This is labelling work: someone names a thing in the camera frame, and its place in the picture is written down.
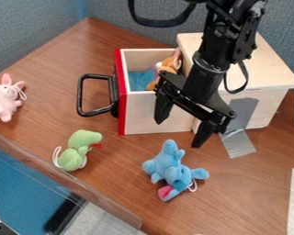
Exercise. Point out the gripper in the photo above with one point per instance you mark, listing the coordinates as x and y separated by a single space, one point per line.
202 82

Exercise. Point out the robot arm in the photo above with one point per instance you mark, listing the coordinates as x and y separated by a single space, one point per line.
229 29

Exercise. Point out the orange plush toy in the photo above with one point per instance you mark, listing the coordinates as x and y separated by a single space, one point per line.
166 69

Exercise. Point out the drawer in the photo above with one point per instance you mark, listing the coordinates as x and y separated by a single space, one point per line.
125 91

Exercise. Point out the blue plush elephant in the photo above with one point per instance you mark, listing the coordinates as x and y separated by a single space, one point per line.
174 171

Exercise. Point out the grey tape strip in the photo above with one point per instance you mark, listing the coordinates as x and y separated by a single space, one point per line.
239 128

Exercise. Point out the cabinet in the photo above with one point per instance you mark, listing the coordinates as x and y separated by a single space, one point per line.
251 73

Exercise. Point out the green plush snake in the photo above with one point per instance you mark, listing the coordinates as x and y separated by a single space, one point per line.
76 150

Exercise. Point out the pink plush bunny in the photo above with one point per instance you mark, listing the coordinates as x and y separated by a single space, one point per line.
5 96

